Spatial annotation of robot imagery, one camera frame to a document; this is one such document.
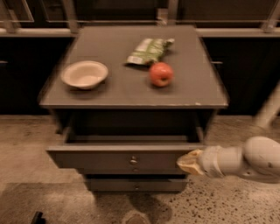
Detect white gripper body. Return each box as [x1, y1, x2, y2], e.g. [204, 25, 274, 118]
[198, 146, 243, 178]

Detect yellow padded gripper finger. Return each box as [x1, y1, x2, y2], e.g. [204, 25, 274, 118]
[177, 149, 204, 175]

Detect grey top drawer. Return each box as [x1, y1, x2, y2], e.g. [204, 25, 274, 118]
[47, 128, 203, 175]

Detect grey drawer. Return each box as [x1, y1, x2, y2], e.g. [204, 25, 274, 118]
[84, 174, 187, 193]
[47, 128, 203, 175]

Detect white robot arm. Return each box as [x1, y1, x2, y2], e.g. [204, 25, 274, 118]
[177, 136, 280, 184]

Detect round metal drawer knob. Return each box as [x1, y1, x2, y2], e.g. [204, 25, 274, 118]
[129, 156, 138, 165]

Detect grey drawer cabinet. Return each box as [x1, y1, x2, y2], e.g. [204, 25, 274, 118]
[38, 24, 229, 193]

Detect grey lower drawer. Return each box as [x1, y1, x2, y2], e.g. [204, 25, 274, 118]
[84, 174, 187, 193]

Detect red apple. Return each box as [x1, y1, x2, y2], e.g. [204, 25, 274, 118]
[149, 62, 174, 88]

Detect green chip bag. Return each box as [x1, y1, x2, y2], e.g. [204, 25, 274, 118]
[126, 38, 175, 66]

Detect white paper bowl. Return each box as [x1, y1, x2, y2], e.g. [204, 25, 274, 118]
[60, 60, 109, 90]

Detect black object at floor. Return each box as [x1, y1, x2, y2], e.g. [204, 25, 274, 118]
[31, 212, 46, 224]

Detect metal railing frame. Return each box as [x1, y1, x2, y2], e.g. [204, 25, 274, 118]
[0, 0, 280, 38]

